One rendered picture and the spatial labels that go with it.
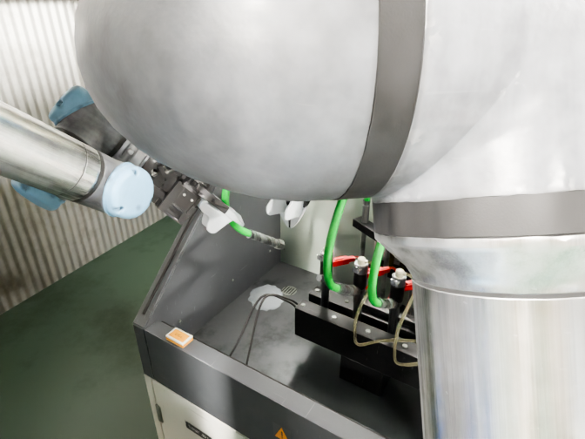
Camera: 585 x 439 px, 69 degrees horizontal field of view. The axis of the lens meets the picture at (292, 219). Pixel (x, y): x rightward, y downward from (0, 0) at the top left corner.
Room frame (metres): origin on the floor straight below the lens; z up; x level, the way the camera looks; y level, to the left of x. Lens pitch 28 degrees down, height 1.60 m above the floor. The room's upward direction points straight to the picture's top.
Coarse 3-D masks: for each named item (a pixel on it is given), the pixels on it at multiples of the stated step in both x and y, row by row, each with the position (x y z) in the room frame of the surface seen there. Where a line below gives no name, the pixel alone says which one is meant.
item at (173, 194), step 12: (144, 168) 0.67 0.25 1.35; (156, 168) 0.69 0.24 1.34; (156, 180) 0.69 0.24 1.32; (168, 180) 0.70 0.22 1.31; (180, 180) 0.70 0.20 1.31; (192, 180) 0.69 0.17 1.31; (156, 192) 0.68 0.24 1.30; (168, 192) 0.68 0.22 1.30; (180, 192) 0.68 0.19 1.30; (192, 192) 0.68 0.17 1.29; (156, 204) 0.67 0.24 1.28; (168, 204) 0.67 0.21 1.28; (180, 204) 0.68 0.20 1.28; (192, 204) 0.68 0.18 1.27; (180, 216) 0.67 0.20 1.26
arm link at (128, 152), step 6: (126, 144) 0.67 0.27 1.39; (120, 150) 0.66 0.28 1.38; (126, 150) 0.67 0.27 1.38; (132, 150) 0.66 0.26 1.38; (138, 150) 0.67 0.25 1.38; (114, 156) 0.66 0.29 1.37; (120, 156) 0.66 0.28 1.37; (126, 156) 0.67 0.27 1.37; (132, 156) 0.67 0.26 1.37; (138, 156) 0.67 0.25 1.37; (144, 156) 0.67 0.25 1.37; (132, 162) 0.67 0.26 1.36; (138, 162) 0.67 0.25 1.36; (144, 162) 0.68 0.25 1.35
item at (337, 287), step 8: (344, 200) 0.63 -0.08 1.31; (336, 208) 0.62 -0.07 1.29; (336, 216) 0.62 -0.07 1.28; (336, 224) 0.61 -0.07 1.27; (328, 232) 0.61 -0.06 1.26; (336, 232) 0.61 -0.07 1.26; (328, 240) 0.60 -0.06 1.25; (328, 248) 0.60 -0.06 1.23; (328, 256) 0.59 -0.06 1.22; (328, 264) 0.59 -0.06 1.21; (328, 272) 0.59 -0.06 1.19; (328, 280) 0.60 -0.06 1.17; (336, 288) 0.62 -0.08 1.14; (344, 288) 0.64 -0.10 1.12; (352, 288) 0.68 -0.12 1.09
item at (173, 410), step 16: (160, 384) 0.71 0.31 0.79; (160, 400) 0.72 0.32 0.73; (176, 400) 0.68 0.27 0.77; (160, 416) 0.72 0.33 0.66; (176, 416) 0.69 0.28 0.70; (192, 416) 0.66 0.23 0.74; (208, 416) 0.63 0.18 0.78; (176, 432) 0.70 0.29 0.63; (192, 432) 0.66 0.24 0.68; (208, 432) 0.63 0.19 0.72; (224, 432) 0.61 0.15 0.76
